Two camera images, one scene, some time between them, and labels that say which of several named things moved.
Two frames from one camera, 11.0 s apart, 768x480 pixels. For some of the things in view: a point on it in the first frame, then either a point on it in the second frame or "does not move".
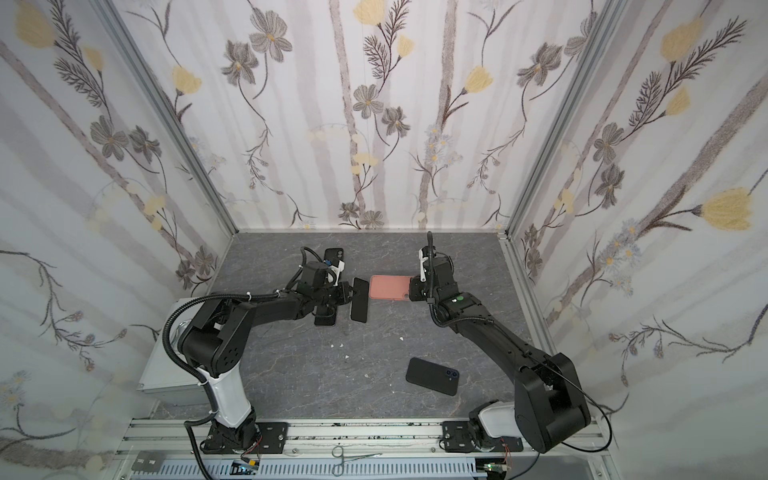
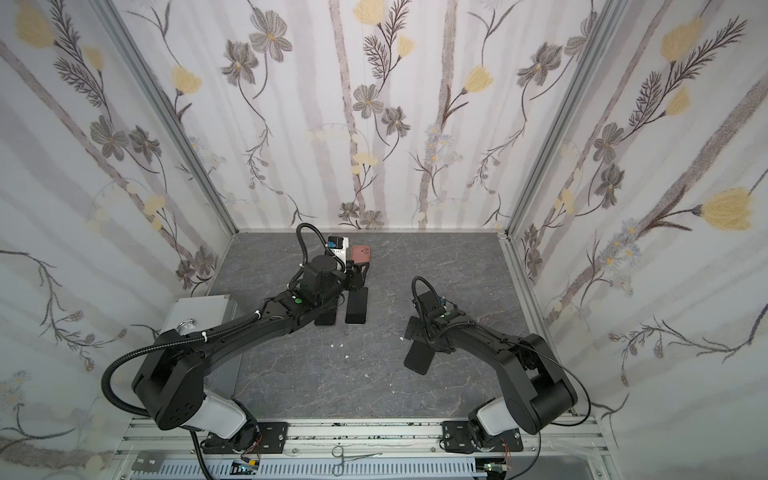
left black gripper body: [335, 293] to [343, 288]
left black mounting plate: [272, 439] does not move
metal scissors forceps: [339, 469] does not move
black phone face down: [433, 376] to [419, 358]
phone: [359, 311] does not move
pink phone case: [390, 287] to [361, 253]
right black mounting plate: [457, 437] does not move
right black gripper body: [429, 282] to [425, 327]
